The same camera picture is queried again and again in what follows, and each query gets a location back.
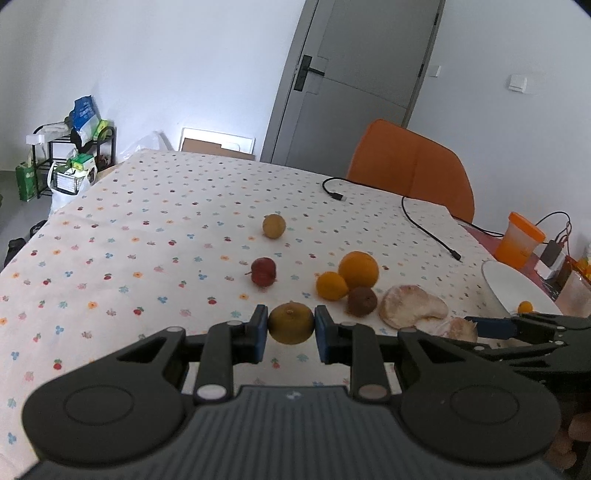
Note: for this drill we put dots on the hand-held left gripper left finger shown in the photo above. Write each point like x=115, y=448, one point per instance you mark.
x=261, y=334

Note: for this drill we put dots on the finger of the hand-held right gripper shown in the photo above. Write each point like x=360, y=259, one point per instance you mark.
x=494, y=326
x=531, y=357

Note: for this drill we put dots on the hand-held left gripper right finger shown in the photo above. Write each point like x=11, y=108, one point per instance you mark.
x=323, y=336

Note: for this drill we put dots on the large olive-yellow round fruit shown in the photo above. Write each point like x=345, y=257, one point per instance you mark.
x=292, y=323

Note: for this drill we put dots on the small pale fruit peel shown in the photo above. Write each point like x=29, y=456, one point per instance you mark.
x=455, y=330

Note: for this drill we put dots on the white plate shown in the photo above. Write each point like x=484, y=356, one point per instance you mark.
x=517, y=288

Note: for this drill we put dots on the small orange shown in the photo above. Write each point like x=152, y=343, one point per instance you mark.
x=331, y=286

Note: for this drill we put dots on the small yellow-brown round fruit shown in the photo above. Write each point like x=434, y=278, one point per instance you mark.
x=274, y=226

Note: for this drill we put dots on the person's right hand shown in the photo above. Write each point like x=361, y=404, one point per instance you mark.
x=575, y=431

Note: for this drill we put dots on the tiny orange kumquat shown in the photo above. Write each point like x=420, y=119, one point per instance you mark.
x=525, y=307

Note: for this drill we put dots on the brown kiwi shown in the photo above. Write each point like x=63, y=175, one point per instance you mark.
x=362, y=301

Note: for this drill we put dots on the red apple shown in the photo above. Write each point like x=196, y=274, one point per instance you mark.
x=263, y=271

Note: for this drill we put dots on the large orange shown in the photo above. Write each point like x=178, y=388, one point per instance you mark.
x=358, y=270

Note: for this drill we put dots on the translucent pink cup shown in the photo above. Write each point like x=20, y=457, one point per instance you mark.
x=575, y=291

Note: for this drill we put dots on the red mat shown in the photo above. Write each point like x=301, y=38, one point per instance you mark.
x=480, y=240

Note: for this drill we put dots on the orange plastic cup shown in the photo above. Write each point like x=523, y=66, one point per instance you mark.
x=519, y=240

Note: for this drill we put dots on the grey power adapter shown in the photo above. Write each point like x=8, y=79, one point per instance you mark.
x=551, y=254

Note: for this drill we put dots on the floral white tablecloth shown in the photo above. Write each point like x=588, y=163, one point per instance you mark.
x=161, y=221

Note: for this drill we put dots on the orange chair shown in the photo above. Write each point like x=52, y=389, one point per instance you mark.
x=411, y=166

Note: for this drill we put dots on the brown cardboard sheet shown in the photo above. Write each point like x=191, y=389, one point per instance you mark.
x=203, y=145

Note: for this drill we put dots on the cardboard and white board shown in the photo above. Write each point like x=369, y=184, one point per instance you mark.
x=217, y=134

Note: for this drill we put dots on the clear white plastic bag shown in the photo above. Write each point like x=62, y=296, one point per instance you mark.
x=147, y=143

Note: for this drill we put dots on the white bag with box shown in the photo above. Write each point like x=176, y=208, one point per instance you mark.
x=67, y=184

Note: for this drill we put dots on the green and white box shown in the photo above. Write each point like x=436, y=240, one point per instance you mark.
x=83, y=162

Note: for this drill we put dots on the black shoe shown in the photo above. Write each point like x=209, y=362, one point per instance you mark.
x=14, y=250

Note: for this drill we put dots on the black metal rack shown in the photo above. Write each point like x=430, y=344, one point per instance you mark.
x=57, y=145

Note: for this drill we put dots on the green carton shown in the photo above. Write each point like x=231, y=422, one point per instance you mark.
x=26, y=182

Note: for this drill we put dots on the blue and white bag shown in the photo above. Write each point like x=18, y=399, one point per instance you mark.
x=85, y=115

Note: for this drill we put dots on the grey door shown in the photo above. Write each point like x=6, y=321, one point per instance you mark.
x=364, y=55

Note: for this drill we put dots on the large white wall switch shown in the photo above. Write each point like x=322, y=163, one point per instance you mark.
x=518, y=83

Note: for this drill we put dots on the small white wall switch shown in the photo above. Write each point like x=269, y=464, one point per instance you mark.
x=436, y=71

